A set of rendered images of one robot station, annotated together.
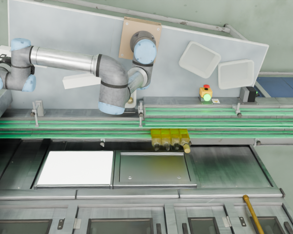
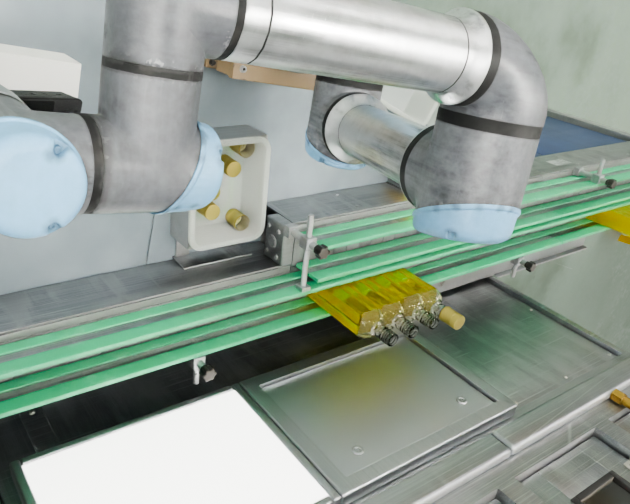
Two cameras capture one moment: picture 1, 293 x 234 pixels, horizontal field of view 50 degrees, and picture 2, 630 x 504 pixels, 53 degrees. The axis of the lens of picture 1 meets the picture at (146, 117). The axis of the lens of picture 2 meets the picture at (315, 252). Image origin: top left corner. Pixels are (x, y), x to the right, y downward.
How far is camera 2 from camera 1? 1.09 m
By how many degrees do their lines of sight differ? 32
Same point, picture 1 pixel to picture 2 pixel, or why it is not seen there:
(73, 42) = (51, 32)
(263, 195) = not seen: outside the picture
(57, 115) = (12, 322)
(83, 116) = (112, 302)
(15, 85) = (148, 180)
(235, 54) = not seen: hidden behind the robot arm
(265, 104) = not seen: hidden behind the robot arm
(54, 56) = (345, 12)
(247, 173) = (550, 340)
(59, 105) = not seen: outside the picture
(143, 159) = (336, 383)
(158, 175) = (414, 414)
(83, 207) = not seen: outside the picture
